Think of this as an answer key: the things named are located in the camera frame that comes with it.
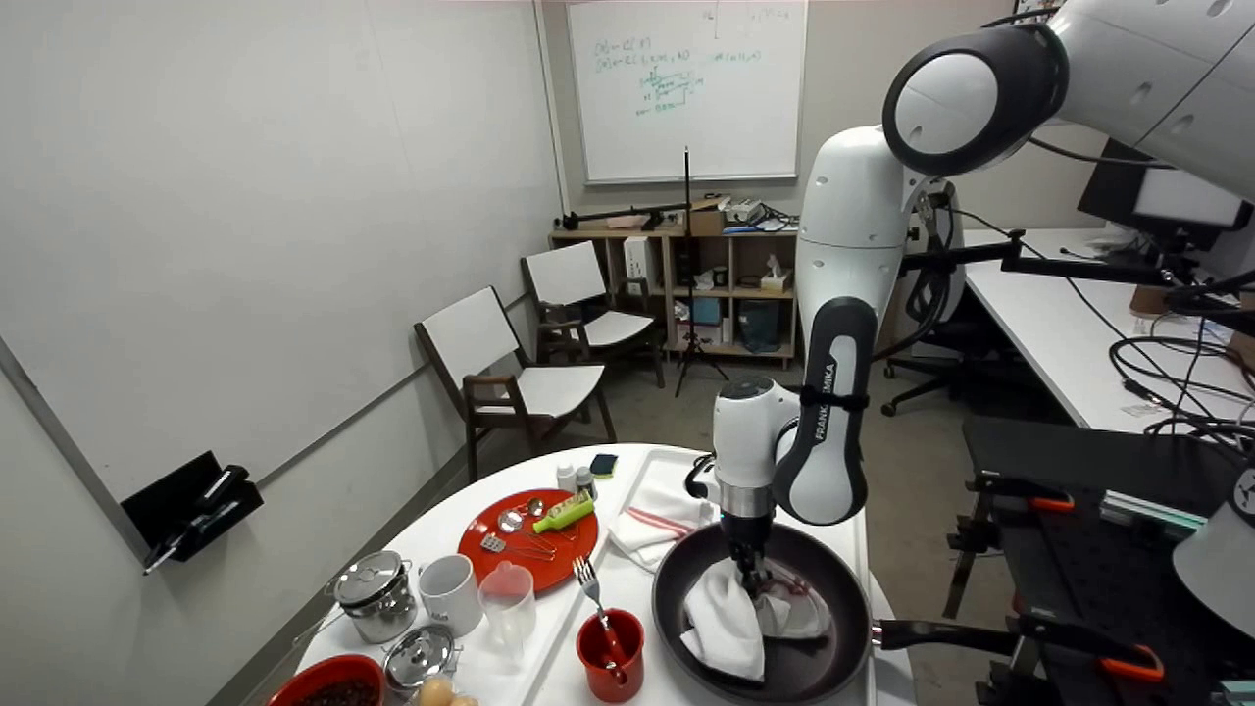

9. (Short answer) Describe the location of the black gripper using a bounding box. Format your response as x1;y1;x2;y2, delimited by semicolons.
723;514;786;613

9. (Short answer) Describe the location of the white towel with red stripes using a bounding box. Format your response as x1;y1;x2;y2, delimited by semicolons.
677;553;837;685
608;450;724;570

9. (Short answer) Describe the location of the dark nonstick frying pan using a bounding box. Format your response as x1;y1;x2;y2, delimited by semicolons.
647;517;1050;706

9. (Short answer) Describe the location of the red round plate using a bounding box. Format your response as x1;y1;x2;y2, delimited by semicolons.
456;485;603;602

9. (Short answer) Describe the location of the clear plastic cup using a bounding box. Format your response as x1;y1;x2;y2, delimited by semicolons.
475;562;540;659

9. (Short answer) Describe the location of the white folding chair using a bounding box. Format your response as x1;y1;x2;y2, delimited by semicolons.
412;281;620;485
517;239;668;387

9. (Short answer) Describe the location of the white mug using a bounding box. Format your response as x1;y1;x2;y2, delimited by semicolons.
416;548;489;639

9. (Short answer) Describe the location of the black office chair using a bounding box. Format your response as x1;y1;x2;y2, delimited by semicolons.
880;192;1012;424

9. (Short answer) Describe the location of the black tripod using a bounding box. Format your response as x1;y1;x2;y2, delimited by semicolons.
668;149;732;400

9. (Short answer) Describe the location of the black work table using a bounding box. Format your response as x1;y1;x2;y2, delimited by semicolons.
956;413;1255;706

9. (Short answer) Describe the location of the small round steel container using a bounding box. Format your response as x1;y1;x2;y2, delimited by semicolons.
383;621;463;693

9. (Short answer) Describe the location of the wooden shelf unit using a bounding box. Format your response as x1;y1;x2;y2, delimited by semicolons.
659;192;803;369

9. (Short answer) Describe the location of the steel jar with lid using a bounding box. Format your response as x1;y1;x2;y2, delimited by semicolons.
331;548;419;647

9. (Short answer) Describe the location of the white office desk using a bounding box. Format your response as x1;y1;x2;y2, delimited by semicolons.
956;219;1255;438

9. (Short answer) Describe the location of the long black rod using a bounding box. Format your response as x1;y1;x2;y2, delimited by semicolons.
552;198;685;237

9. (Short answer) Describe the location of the teal box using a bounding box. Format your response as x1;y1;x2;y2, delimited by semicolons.
1096;485;1211;541

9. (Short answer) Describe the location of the red bowl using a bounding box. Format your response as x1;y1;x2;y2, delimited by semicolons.
266;651;394;706

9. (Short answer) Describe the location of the black computer monitor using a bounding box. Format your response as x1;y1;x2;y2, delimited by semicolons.
1076;131;1255;256

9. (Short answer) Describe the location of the red cup with handle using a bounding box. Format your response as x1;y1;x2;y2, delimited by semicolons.
574;604;647;706

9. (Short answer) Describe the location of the black clamp with orange handle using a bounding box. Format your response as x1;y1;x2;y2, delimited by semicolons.
1005;604;1170;690
936;466;1083;625

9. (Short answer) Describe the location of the tangle of black cables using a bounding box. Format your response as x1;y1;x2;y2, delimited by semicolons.
1106;277;1255;454

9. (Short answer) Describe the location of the wall whiteboard with green writing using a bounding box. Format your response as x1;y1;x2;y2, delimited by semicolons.
562;0;811;187

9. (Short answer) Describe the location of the black wall holder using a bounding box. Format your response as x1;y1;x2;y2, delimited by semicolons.
117;446;266;582

